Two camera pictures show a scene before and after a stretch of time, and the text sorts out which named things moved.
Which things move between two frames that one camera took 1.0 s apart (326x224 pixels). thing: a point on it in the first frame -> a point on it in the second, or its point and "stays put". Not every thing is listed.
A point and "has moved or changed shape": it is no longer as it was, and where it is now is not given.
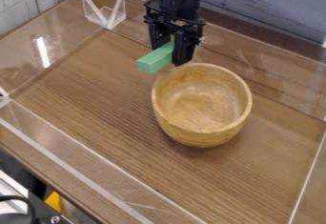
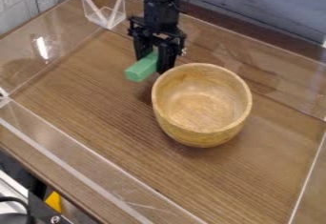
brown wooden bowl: x=201 y=102 stays put
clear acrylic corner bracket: x=105 y=16 stays put
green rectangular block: x=156 y=59 has moved or changed shape
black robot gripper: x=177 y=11 -> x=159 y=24
